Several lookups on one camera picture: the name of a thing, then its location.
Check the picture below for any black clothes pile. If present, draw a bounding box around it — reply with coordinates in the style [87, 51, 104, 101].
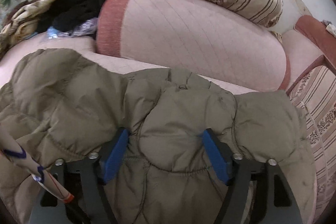
[36, 0, 106, 33]

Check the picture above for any olive green puffer jacket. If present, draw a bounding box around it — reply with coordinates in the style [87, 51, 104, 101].
[1, 49, 316, 223]

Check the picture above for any striped floral cushion at right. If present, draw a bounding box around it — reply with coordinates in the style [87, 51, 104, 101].
[289, 65, 335, 221]

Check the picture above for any pink bolster with red ends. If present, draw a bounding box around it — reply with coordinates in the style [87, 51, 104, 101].
[96, 0, 290, 92]

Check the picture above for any beige brown patterned blanket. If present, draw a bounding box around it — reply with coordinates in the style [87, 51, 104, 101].
[1, 0, 56, 58]

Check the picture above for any pink quilted bed cover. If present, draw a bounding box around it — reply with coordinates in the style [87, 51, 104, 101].
[1, 33, 161, 86]

